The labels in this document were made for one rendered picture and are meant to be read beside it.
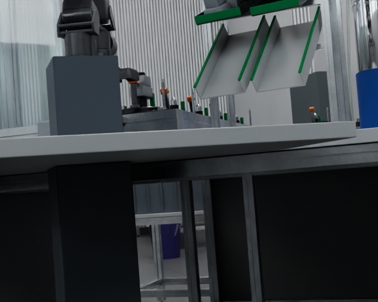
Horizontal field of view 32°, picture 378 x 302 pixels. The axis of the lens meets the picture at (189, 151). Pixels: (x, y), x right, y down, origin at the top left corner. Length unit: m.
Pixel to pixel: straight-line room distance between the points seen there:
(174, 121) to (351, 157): 0.45
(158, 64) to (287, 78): 9.70
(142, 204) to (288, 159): 2.46
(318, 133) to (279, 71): 0.58
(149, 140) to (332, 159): 0.55
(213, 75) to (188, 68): 9.70
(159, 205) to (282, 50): 2.20
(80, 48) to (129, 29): 9.88
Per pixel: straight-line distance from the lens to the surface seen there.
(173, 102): 2.11
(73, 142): 1.02
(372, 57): 2.49
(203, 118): 1.85
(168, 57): 11.43
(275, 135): 1.12
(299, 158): 1.50
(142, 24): 11.44
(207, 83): 1.77
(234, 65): 1.79
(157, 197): 3.86
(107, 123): 1.43
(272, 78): 1.71
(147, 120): 1.68
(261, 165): 1.51
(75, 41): 1.49
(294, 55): 1.76
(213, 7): 1.77
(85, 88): 1.43
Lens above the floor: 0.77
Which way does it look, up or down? 3 degrees up
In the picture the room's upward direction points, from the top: 4 degrees counter-clockwise
